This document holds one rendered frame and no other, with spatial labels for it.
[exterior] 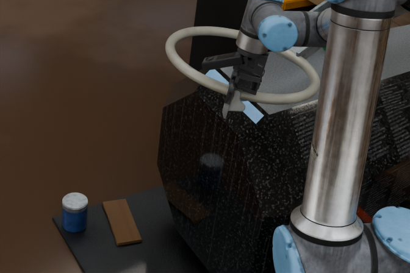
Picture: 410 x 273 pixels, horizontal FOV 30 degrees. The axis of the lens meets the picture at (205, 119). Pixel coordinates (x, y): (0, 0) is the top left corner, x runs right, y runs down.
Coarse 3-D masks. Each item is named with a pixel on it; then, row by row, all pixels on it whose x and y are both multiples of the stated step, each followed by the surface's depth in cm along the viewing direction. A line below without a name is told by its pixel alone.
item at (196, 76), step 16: (176, 32) 240; (192, 32) 246; (208, 32) 251; (224, 32) 253; (176, 64) 222; (304, 64) 244; (208, 80) 215; (240, 96) 214; (256, 96) 214; (272, 96) 216; (288, 96) 218; (304, 96) 223
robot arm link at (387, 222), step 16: (384, 208) 163; (400, 208) 164; (368, 224) 162; (384, 224) 159; (400, 224) 160; (368, 240) 157; (384, 240) 156; (400, 240) 156; (384, 256) 156; (400, 256) 155; (384, 272) 156; (400, 272) 157
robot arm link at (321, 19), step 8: (328, 8) 190; (400, 8) 152; (408, 8) 146; (312, 16) 192; (320, 16) 189; (328, 16) 182; (312, 24) 191; (320, 24) 187; (328, 24) 183; (312, 32) 191; (320, 32) 189; (304, 40) 192; (312, 40) 192; (320, 40) 192
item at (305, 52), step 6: (318, 6) 266; (324, 6) 268; (330, 6) 271; (294, 48) 256; (300, 48) 256; (306, 48) 249; (312, 48) 252; (318, 48) 256; (300, 54) 248; (306, 54) 251
